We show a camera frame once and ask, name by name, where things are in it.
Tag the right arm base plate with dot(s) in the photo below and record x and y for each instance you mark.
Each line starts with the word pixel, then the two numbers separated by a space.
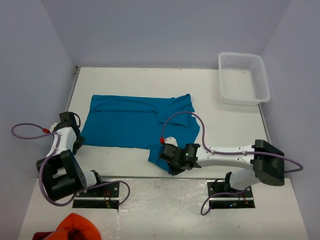
pixel 241 201

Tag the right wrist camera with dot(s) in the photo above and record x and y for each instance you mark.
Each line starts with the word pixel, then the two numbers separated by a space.
pixel 169 140

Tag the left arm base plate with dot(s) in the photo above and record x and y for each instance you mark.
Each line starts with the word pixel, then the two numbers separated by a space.
pixel 106 197

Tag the orange t shirt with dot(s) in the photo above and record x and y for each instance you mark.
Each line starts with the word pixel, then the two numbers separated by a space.
pixel 76 227

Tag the blue t shirt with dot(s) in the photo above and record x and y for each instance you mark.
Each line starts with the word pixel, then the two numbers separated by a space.
pixel 139 122

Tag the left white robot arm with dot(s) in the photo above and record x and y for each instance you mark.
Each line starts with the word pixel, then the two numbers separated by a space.
pixel 61 175

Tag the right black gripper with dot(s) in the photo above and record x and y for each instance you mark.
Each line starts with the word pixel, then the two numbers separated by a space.
pixel 174 171

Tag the white plastic basket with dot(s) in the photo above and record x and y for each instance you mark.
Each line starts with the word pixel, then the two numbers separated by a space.
pixel 242 79

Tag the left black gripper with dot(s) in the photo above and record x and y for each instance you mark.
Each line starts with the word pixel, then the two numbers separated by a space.
pixel 78 144

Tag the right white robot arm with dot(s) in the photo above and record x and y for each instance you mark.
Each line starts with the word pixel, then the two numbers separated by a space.
pixel 258 163

